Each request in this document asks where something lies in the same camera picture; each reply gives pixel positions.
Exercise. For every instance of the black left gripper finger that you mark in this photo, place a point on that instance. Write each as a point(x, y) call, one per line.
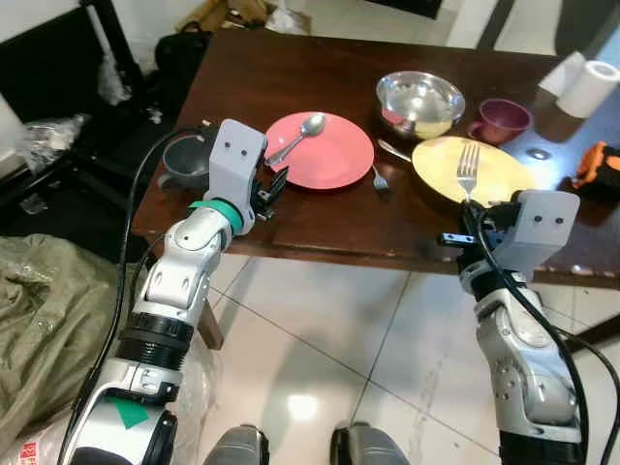
point(273, 201)
point(281, 179)

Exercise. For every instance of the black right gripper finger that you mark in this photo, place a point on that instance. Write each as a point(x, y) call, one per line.
point(454, 244)
point(451, 236)

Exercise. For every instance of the silver metal spoon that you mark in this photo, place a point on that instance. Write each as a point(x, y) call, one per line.
point(312, 126)

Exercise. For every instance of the large silver fork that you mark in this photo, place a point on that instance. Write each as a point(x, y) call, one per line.
point(468, 170)

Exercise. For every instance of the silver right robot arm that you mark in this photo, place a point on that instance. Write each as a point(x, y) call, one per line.
point(528, 378)

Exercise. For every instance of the pink round plate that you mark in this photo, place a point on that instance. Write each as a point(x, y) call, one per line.
point(334, 160)

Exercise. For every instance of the yellow round plate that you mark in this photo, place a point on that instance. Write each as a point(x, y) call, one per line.
point(504, 174)

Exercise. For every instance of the grey cup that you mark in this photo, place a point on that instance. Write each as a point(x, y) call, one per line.
point(184, 160)

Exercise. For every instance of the small silver fork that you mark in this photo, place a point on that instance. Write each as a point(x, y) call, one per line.
point(381, 181)

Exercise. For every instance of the maroon cup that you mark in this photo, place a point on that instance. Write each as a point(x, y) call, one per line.
point(504, 121)

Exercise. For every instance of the stainless steel bowl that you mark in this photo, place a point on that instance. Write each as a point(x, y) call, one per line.
point(419, 102)

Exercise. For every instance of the orange and black device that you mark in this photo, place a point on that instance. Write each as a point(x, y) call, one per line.
point(601, 167)

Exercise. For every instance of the brown wooden table leg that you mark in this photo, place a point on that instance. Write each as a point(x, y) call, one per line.
point(211, 327)
point(599, 332)

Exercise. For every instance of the black bag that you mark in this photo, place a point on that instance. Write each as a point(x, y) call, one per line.
point(182, 58)

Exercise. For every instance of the brown cardboard box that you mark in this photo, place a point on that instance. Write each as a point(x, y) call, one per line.
point(232, 12)

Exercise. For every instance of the white paper towel roll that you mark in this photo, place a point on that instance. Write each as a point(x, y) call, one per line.
point(593, 89)

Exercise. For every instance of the small clear plastic bag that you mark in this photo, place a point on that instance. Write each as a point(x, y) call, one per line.
point(113, 79)

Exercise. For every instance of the dark chair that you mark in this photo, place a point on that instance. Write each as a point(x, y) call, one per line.
point(499, 24)

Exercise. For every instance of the black cabinet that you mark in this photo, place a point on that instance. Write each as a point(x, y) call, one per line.
point(407, 5)

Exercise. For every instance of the black metal stand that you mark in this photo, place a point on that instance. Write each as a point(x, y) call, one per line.
point(111, 39)

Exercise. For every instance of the grey right robot leg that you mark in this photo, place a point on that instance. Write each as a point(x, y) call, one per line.
point(368, 446)

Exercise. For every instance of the grey robot leg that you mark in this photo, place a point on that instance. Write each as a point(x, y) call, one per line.
point(368, 446)
point(235, 448)

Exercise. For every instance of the crumpled clear plastic bag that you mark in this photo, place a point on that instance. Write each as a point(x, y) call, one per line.
point(48, 140)

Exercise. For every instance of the olive green sack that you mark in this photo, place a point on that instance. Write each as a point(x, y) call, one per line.
point(48, 320)

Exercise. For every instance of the grey left robot leg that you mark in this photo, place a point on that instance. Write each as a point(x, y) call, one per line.
point(235, 448)

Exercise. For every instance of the black flat panel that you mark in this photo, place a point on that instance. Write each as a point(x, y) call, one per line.
point(44, 73)

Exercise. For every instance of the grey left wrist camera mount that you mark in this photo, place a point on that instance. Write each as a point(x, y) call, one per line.
point(235, 160)

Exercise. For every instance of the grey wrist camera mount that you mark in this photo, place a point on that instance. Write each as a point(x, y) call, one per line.
point(235, 160)
point(542, 228)

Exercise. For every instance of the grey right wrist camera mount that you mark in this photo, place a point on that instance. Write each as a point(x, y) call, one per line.
point(542, 228)

